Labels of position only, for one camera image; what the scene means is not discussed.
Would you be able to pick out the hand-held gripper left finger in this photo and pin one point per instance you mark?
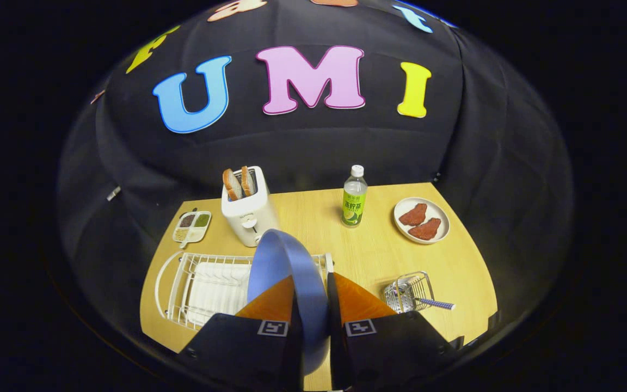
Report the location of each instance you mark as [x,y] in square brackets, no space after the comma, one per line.
[237,348]

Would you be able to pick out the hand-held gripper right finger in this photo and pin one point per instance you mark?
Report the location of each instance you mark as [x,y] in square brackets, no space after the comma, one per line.
[389,348]

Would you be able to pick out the blue plate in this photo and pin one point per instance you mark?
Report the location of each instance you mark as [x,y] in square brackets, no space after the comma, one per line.
[292,256]

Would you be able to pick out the round white dish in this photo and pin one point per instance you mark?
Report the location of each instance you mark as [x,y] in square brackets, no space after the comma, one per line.
[443,215]

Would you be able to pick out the white ribbed drain tray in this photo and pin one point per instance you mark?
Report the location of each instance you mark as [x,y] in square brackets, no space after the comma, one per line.
[215,288]

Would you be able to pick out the brown meat piece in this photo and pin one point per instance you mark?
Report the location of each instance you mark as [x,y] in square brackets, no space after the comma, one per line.
[425,229]
[412,214]

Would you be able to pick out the white divided condiment tray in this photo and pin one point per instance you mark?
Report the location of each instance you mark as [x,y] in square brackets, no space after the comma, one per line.
[192,227]

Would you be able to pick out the white toaster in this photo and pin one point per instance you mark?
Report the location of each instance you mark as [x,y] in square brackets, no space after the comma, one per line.
[251,218]

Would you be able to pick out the green label drink bottle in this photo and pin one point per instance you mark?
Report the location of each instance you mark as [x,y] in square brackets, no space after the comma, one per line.
[354,204]

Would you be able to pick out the toasted bread slice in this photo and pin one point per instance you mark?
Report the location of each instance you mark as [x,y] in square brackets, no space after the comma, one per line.
[232,185]
[247,181]

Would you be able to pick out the metal clip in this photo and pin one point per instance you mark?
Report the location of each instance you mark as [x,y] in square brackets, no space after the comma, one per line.
[113,194]

